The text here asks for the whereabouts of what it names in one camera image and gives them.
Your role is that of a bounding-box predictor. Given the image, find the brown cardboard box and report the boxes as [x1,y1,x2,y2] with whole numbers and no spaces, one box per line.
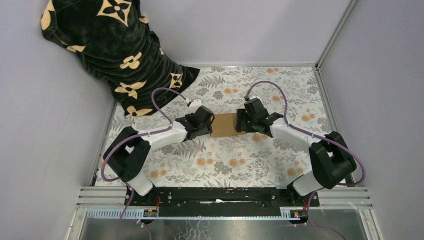
[210,113,247,138]

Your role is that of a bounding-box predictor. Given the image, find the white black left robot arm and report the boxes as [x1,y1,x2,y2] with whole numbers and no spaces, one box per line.
[101,104,215,206]

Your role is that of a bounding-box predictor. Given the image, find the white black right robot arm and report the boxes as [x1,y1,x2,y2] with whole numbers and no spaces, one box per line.
[235,97,357,206]

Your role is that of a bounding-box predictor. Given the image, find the floral patterned table mat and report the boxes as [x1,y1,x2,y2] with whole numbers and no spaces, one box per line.
[94,66,349,188]

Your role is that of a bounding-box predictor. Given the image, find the black floral plush blanket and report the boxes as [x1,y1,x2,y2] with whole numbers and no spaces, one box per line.
[40,0,200,118]

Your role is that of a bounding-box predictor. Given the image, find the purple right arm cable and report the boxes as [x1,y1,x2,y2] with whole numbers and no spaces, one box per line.
[244,80,367,240]

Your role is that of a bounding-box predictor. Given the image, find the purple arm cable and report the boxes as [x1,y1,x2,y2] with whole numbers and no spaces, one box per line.
[100,87,191,240]
[244,80,367,240]

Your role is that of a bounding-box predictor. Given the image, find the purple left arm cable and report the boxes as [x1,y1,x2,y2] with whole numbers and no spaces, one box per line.
[100,87,191,240]

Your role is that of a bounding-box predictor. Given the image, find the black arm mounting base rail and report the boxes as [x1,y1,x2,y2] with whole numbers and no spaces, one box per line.
[124,187,320,211]

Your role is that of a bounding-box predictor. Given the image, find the white slotted cable duct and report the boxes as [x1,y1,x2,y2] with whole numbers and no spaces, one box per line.
[86,205,307,223]

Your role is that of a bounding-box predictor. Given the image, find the aluminium frame post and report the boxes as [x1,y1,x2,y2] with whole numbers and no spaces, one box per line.
[315,0,359,71]

